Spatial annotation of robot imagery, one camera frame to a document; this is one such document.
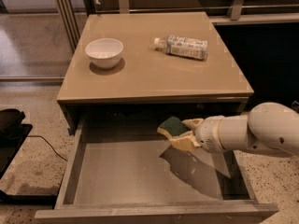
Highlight clear labelled plastic bottle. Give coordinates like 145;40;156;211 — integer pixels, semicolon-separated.
151;35;208;61

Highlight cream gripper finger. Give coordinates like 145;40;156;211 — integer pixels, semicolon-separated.
182;119;204;130
170;131;201;151

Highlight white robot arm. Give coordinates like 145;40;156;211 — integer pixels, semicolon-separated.
170;103;299;156

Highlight black floor cable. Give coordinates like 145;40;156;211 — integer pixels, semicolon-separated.
26;135;68;162

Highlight black chair base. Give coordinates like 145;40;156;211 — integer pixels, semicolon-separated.
0;108;56;205

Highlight open grey top drawer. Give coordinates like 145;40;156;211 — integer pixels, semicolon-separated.
36;118;278;224

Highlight white ceramic bowl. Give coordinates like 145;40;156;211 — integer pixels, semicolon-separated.
85;38;123;69

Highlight metal railing frame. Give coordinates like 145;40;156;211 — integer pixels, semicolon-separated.
56;0;299;49

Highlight green and yellow sponge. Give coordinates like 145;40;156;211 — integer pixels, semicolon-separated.
157;117;190;139

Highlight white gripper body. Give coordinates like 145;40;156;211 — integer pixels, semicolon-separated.
195;116;224;153

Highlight beige drawer cabinet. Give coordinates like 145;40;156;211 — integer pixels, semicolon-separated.
57;12;253;130

